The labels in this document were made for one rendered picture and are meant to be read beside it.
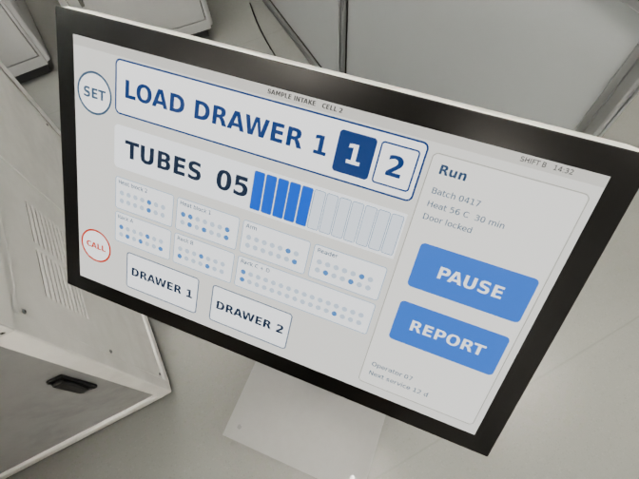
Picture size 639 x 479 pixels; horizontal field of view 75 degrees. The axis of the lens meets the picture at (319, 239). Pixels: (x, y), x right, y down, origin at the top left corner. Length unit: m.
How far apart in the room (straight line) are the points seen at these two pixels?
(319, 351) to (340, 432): 0.96
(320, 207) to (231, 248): 0.11
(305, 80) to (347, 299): 0.20
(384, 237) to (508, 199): 0.10
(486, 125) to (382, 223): 0.11
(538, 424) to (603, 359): 0.32
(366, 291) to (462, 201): 0.12
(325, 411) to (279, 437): 0.16
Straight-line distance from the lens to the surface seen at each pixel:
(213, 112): 0.40
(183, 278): 0.48
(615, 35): 0.94
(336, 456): 1.40
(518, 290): 0.39
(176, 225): 0.46
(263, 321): 0.45
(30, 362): 0.98
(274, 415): 1.42
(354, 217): 0.37
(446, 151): 0.35
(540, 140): 0.35
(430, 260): 0.37
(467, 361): 0.42
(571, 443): 1.61
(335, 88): 0.36
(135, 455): 1.56
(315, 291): 0.41
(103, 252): 0.54
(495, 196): 0.36
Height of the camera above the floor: 1.43
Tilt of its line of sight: 63 degrees down
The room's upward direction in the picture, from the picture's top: 4 degrees counter-clockwise
